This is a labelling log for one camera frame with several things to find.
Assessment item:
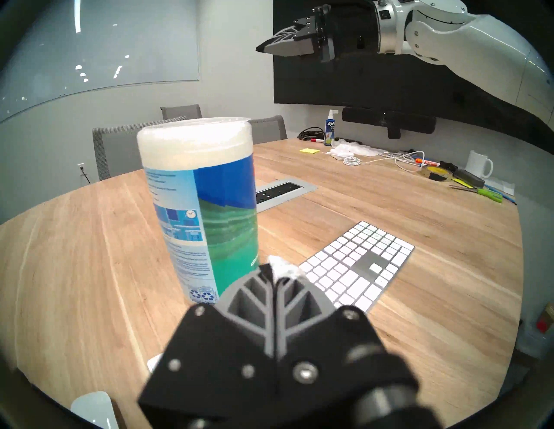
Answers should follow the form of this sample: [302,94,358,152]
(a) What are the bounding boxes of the white keyboard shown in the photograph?
[147,221,415,373]

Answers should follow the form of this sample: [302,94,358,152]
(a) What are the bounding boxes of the disinfecting wipes canister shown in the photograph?
[137,117,260,305]

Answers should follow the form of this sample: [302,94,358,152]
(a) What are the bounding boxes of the grey mesh office chair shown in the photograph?
[248,115,288,145]
[92,115,187,181]

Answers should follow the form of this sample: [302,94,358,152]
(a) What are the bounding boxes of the black video conference bar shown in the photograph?
[342,107,437,140]

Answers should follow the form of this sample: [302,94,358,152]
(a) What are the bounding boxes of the green handled scissors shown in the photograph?
[448,184,505,204]

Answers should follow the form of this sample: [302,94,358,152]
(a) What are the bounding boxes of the white disinfecting wipe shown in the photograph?
[267,255,303,277]

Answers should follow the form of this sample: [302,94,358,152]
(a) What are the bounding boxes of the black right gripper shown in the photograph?
[255,0,382,64]

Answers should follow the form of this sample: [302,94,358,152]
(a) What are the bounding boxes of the large wall glass whiteboard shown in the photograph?
[0,0,200,124]

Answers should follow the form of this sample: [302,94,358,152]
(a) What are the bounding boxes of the crumpled white tissue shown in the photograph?
[331,139,383,157]

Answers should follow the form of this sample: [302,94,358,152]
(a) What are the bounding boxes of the white mug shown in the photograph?
[465,149,494,179]

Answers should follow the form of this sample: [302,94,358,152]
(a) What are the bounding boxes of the black block eraser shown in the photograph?
[452,169,486,189]

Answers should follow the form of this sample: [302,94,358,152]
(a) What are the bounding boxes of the whiteboard cleaner spray bottle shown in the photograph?
[324,109,338,147]

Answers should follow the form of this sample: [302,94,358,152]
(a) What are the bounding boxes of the grey office armchair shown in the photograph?
[160,104,203,121]

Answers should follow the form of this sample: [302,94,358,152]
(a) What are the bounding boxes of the table power outlet box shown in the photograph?
[254,176,317,213]

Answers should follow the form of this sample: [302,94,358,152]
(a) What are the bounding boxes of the blue pen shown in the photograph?
[485,184,518,206]

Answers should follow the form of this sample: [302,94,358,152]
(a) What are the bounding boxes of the white charger cable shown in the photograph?
[343,149,427,167]

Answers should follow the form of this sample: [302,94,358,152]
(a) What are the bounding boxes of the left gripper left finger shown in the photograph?
[138,263,283,425]

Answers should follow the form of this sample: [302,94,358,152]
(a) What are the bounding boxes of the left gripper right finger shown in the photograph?
[275,277,387,391]

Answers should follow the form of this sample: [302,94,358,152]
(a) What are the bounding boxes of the white computer mouse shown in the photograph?
[70,391,119,429]

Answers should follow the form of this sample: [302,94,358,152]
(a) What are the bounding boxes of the black wall television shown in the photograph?
[273,0,554,154]

